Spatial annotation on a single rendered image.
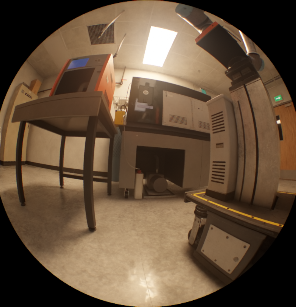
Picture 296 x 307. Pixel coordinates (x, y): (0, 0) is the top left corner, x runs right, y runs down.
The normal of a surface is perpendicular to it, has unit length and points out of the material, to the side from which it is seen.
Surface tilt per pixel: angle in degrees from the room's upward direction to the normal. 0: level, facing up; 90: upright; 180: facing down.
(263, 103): 90
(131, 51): 180
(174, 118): 90
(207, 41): 180
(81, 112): 90
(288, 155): 90
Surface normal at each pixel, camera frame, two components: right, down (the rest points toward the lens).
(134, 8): -0.06, 1.00
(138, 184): 0.18, -0.04
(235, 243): -0.95, -0.07
